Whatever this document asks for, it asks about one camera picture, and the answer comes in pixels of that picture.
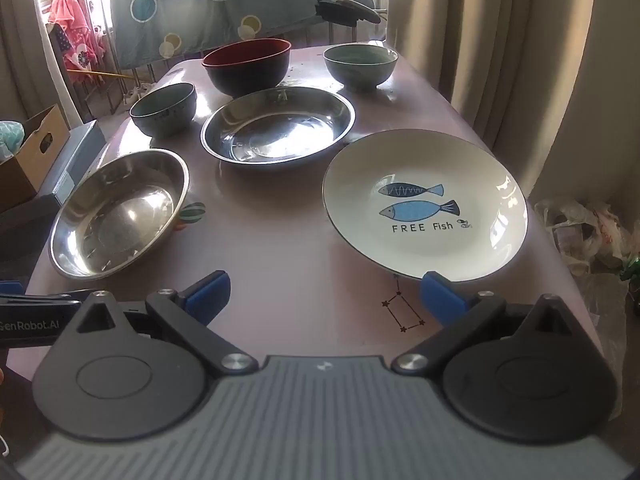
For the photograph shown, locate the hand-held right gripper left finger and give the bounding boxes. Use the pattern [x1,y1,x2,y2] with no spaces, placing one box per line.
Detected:
[75,270,258,378]

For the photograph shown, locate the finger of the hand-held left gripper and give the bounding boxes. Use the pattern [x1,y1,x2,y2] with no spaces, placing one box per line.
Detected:
[0,281,96,307]

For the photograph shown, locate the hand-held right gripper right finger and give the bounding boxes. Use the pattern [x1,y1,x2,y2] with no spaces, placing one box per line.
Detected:
[391,270,576,377]

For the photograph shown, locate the white fish print plate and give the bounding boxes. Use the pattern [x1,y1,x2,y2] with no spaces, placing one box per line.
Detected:
[321,129,529,282]

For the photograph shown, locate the small steel plate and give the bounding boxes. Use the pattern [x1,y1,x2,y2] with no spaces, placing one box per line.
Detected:
[48,148,191,281]

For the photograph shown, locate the large steel plate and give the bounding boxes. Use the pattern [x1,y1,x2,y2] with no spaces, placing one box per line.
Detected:
[200,86,357,166]

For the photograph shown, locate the dark green patterned bowl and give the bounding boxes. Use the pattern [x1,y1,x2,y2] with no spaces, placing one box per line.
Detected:
[129,82,197,138]

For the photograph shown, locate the red and black bowl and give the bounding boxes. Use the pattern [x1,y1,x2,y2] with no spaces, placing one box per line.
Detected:
[201,38,292,98]

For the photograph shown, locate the light green glazed bowl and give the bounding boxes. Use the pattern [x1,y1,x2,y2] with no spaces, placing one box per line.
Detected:
[322,43,399,92]

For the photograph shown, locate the black box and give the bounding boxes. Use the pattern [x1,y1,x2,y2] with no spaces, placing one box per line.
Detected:
[0,195,61,263]

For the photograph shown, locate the cardboard box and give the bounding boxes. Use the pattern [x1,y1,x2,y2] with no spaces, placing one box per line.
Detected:
[0,104,71,213]

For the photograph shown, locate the grey storage box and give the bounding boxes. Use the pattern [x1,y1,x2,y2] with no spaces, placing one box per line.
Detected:
[37,120,108,202]

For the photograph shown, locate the crumpled plastic bags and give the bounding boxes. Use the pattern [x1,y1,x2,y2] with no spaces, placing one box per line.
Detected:
[535,197,632,271]

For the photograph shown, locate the teal plastic bag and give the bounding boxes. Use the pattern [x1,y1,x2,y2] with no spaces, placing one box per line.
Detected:
[0,120,26,158]

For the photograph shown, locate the yellow broom stick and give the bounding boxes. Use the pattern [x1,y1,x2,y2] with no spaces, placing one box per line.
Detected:
[67,67,136,81]

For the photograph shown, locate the beige curtain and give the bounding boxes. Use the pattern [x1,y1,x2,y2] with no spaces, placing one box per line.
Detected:
[0,0,48,123]
[387,0,640,211]

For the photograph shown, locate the pink clothing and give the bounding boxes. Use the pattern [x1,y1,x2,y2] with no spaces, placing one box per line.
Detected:
[46,0,107,72]

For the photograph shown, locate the blue blanket with circles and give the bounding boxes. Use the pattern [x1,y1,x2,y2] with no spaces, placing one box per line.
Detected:
[107,0,376,68]

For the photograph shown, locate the black bicycle seat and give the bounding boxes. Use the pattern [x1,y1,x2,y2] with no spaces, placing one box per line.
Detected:
[314,0,382,28]

